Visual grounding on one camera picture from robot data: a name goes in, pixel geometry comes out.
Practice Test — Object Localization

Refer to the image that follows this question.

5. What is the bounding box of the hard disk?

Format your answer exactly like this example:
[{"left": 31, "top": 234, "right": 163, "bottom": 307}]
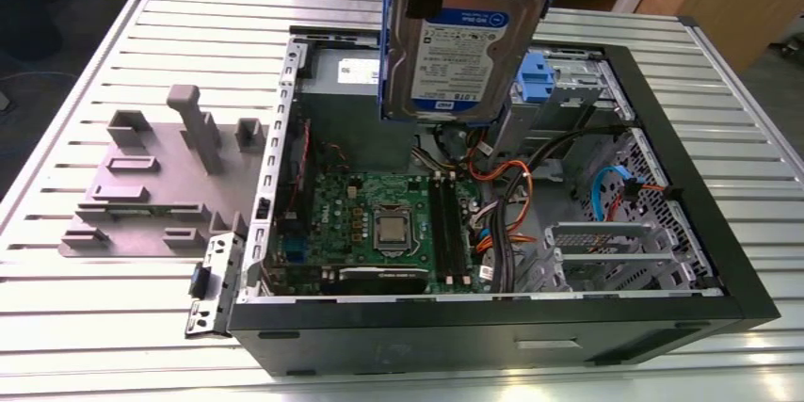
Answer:
[{"left": 375, "top": 0, "right": 566, "bottom": 129}]

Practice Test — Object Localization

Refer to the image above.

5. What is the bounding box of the orange red power wire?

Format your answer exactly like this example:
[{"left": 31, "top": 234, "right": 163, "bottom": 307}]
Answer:
[{"left": 619, "top": 175, "right": 675, "bottom": 208}]

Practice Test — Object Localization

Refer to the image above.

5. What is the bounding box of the silver disk bay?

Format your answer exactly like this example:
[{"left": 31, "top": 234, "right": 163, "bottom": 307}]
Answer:
[{"left": 542, "top": 220, "right": 723, "bottom": 294}]

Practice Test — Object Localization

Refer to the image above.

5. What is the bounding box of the blue plastic drive carrier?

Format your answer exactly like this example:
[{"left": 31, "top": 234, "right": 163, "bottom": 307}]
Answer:
[{"left": 514, "top": 51, "right": 559, "bottom": 105}]

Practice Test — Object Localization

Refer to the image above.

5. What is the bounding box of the grey power supply unit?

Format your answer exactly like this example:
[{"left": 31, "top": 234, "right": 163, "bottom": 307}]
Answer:
[{"left": 294, "top": 46, "right": 424, "bottom": 176}]

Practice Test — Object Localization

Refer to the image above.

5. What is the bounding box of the grey metal drive cage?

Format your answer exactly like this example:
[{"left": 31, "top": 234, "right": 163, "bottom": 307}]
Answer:
[{"left": 495, "top": 47, "right": 634, "bottom": 166}]

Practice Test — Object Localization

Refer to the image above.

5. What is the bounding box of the green motherboard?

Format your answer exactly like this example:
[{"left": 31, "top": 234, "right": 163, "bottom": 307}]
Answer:
[{"left": 268, "top": 170, "right": 499, "bottom": 296}]

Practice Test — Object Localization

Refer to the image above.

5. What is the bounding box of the black CPU socket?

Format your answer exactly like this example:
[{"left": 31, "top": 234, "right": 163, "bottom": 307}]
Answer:
[{"left": 368, "top": 202, "right": 422, "bottom": 258}]

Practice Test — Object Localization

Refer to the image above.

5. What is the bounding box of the silver CPU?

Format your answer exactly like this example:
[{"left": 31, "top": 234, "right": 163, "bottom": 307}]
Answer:
[{"left": 375, "top": 213, "right": 411, "bottom": 247}]

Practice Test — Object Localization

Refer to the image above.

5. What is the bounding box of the black RAM slot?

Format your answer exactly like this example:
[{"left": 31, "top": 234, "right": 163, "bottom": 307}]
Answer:
[
  {"left": 444, "top": 171, "right": 474, "bottom": 288},
  {"left": 428, "top": 171, "right": 458, "bottom": 288}
]

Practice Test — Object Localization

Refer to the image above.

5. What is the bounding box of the wooden cabinet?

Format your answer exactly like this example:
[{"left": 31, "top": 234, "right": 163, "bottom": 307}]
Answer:
[{"left": 675, "top": 0, "right": 804, "bottom": 74}]

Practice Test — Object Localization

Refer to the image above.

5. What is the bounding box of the black graphics card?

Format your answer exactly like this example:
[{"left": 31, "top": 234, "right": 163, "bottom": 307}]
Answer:
[{"left": 318, "top": 264, "right": 434, "bottom": 297}]

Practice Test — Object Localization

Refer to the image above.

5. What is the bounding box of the green RAM stick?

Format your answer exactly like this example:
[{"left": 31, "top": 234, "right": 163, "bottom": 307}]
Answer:
[{"left": 110, "top": 203, "right": 175, "bottom": 216}]

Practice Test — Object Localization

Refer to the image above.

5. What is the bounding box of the blue video port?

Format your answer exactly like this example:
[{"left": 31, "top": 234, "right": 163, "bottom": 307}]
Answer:
[{"left": 188, "top": 262, "right": 214, "bottom": 300}]

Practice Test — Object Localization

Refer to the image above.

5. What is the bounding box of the black PC case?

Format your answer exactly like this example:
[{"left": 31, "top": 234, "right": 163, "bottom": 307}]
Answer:
[{"left": 184, "top": 24, "right": 782, "bottom": 378}]

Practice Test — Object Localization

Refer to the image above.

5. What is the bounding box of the red black twisted wire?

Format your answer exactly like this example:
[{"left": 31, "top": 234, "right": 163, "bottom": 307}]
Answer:
[{"left": 294, "top": 118, "right": 315, "bottom": 217}]

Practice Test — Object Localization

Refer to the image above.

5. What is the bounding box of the coloured power wire bundle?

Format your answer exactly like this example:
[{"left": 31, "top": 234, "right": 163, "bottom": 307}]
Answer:
[{"left": 411, "top": 126, "right": 539, "bottom": 255}]

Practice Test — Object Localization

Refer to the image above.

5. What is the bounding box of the blue data wire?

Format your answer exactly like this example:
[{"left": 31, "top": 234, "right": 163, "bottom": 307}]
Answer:
[{"left": 592, "top": 164, "right": 635, "bottom": 223}]

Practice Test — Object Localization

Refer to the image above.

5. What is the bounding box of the black cable bundle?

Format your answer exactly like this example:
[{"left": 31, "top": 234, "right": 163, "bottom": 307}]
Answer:
[{"left": 490, "top": 124, "right": 627, "bottom": 294}]

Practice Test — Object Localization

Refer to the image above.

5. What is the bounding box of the silver expansion slot bracket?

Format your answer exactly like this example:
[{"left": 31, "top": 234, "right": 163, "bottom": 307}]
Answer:
[{"left": 184, "top": 231, "right": 248, "bottom": 340}]

